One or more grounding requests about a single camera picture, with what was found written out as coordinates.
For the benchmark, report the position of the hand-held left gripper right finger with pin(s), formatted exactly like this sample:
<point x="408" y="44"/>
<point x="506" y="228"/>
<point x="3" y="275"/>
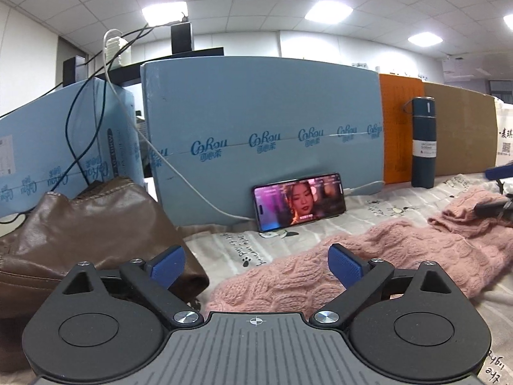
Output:
<point x="343" y="265"/>

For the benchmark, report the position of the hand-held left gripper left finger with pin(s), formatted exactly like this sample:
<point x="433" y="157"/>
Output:
<point x="168" y="265"/>

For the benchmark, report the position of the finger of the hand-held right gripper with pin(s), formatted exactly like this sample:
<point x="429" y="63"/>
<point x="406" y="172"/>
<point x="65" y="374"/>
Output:
<point x="499" y="172"/>
<point x="493" y="207"/>

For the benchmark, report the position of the pink knitted sweater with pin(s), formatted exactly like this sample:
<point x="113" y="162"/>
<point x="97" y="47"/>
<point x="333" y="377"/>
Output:
<point x="400" y="240"/>

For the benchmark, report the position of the white printed bag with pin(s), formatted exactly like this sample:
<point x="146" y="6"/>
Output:
<point x="505" y="128"/>

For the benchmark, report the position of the brown cardboard sheet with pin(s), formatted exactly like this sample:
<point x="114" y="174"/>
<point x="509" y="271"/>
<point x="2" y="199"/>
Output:
<point x="461" y="128"/>

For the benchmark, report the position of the printed blanket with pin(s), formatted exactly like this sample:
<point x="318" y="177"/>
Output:
<point x="224" y="244"/>

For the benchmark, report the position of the dark blue thermos bottle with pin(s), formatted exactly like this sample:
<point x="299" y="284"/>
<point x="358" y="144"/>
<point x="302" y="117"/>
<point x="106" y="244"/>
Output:
<point x="424" y="160"/>

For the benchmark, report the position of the smartphone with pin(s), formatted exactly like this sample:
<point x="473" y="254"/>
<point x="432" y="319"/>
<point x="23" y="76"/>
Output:
<point x="298" y="202"/>

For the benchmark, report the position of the brown leather bag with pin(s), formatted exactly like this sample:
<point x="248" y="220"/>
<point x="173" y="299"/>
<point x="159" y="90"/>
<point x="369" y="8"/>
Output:
<point x="80" y="224"/>

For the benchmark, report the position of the orange board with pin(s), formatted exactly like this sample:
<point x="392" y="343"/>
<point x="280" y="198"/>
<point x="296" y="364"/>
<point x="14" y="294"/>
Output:
<point x="396" y="128"/>

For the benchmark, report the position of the ceiling light panel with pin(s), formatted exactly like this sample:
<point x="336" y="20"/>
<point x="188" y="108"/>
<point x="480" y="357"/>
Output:
<point x="166" y="14"/>
<point x="425" y="40"/>
<point x="328" y="10"/>

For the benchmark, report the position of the large blue foam board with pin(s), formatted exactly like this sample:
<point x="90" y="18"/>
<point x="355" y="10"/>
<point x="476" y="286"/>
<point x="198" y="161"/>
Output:
<point x="260" y="100"/>

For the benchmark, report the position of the black shelf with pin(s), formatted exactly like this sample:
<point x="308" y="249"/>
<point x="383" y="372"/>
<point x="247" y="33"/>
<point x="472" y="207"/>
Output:
<point x="128" y="73"/>

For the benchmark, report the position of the black speaker box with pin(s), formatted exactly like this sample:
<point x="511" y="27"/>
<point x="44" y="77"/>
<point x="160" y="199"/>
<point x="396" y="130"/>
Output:
<point x="182" y="38"/>
<point x="73" y="71"/>

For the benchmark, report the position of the white power adapter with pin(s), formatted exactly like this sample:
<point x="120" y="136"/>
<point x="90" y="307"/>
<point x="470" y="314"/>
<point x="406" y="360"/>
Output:
<point x="120" y="50"/>

